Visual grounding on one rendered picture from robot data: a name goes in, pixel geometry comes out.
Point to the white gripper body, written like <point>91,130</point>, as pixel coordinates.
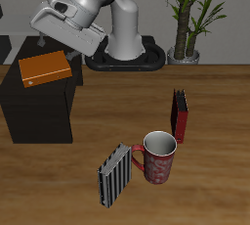
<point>65,33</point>

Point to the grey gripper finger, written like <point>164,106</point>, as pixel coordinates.
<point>72,54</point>
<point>41,40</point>

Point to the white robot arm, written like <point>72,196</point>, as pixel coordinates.
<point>125,26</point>

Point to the orange book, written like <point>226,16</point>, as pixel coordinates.
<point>44,68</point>

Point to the red book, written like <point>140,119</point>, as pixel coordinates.
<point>179,118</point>

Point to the black and white striped book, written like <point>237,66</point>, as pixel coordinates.
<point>115,176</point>

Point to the dark brown desk caddy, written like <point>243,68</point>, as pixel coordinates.
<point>39,111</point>

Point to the green pot plant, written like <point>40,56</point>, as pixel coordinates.
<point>188,17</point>

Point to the red patterned mug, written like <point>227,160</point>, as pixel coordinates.
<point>158,160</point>

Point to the flat black base plate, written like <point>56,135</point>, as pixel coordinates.
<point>153,60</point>

